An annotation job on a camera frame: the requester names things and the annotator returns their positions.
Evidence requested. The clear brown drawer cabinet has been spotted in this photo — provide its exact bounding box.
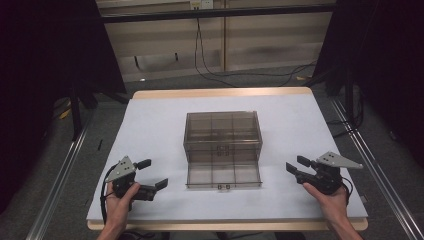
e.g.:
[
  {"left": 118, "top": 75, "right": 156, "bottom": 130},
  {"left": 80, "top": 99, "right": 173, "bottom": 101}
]
[{"left": 182, "top": 110, "right": 264, "bottom": 164}]

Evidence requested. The black horizontal bar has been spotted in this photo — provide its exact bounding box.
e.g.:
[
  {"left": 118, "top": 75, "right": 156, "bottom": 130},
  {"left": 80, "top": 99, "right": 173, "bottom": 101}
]
[{"left": 100, "top": 3, "right": 337, "bottom": 24}]

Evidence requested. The person's left hand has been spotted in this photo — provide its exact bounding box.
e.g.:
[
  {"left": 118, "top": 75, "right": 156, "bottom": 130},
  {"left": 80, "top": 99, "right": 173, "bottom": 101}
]
[{"left": 105, "top": 182, "right": 142, "bottom": 232}]

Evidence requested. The white table mat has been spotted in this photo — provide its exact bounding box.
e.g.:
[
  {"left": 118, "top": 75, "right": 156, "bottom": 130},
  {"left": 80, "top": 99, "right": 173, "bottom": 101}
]
[{"left": 86, "top": 94, "right": 369, "bottom": 223}]

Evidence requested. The black metal stand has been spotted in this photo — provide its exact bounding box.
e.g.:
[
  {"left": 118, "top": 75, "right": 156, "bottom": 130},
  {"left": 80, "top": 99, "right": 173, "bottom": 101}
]
[{"left": 68, "top": 83, "right": 98, "bottom": 142}]

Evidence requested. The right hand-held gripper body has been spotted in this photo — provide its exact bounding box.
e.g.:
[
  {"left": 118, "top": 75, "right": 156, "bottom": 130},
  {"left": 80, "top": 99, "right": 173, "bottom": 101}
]
[{"left": 295, "top": 151, "right": 364, "bottom": 196}]

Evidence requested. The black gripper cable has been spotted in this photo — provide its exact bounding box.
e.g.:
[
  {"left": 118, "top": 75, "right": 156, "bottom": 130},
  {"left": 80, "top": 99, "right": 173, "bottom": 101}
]
[
  {"left": 339, "top": 175, "right": 354, "bottom": 205},
  {"left": 99, "top": 164, "right": 118, "bottom": 225}
]

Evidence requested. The white wall outlet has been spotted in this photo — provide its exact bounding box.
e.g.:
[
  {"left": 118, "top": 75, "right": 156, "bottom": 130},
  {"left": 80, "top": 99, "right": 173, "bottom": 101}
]
[{"left": 189, "top": 0, "right": 215, "bottom": 11}]

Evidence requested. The metal floor rail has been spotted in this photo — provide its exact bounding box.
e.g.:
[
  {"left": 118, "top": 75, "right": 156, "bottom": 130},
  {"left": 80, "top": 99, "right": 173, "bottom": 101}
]
[
  {"left": 25, "top": 109, "right": 98, "bottom": 240},
  {"left": 329, "top": 96, "right": 424, "bottom": 240}
]

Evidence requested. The black curtain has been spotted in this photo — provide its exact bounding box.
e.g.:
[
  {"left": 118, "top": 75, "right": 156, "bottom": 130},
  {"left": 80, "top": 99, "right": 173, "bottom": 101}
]
[
  {"left": 0, "top": 0, "right": 127, "bottom": 214},
  {"left": 313, "top": 0, "right": 424, "bottom": 169}
]

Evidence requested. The clear brown drawer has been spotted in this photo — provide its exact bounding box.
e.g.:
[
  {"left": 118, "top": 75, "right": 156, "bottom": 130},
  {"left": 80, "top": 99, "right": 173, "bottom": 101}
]
[{"left": 185, "top": 160, "right": 263, "bottom": 191}]

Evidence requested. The person's right hand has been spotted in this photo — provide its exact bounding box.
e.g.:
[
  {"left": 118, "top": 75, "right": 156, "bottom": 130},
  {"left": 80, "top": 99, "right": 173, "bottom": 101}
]
[{"left": 302, "top": 182, "right": 350, "bottom": 227}]

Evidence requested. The wooden table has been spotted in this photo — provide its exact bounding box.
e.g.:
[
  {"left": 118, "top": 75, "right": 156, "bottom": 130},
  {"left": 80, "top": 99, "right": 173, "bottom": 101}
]
[{"left": 86, "top": 86, "right": 370, "bottom": 232}]

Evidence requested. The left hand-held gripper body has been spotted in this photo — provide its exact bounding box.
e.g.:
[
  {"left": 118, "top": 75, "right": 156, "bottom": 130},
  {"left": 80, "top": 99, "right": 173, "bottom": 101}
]
[{"left": 105, "top": 155, "right": 156, "bottom": 202}]

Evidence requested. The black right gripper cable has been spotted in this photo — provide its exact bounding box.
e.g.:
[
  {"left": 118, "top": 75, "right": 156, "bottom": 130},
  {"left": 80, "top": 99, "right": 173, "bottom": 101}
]
[{"left": 339, "top": 175, "right": 354, "bottom": 205}]

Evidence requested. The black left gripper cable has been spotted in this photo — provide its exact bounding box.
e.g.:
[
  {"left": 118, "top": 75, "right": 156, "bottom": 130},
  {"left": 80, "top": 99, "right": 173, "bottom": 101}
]
[{"left": 99, "top": 164, "right": 118, "bottom": 225}]

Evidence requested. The black hanging cable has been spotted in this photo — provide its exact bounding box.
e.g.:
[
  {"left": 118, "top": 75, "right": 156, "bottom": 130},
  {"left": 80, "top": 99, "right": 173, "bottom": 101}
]
[{"left": 193, "top": 17, "right": 318, "bottom": 88}]

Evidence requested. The black floor cable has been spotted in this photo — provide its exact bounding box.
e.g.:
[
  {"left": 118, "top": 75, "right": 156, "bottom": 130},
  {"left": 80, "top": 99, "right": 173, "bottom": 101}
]
[{"left": 325, "top": 84, "right": 365, "bottom": 138}]

